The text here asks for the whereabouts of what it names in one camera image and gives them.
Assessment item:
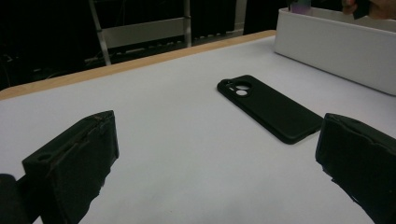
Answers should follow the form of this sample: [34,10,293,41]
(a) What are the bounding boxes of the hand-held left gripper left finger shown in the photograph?
[21,110,120,224]

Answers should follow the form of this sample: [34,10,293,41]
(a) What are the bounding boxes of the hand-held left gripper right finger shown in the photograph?
[315,112,396,224]

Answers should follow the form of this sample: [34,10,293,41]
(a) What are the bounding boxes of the white rectangular box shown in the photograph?
[274,7,396,96]

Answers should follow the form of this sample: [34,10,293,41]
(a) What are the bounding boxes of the blue pink gradient phone case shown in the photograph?
[290,0,312,15]

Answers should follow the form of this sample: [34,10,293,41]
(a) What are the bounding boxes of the black phone case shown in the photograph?
[217,74,325,146]

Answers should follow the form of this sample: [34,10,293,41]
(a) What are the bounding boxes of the white table mat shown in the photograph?
[0,35,396,224]

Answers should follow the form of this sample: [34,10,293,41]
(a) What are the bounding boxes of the white metal stand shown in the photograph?
[88,0,247,66]

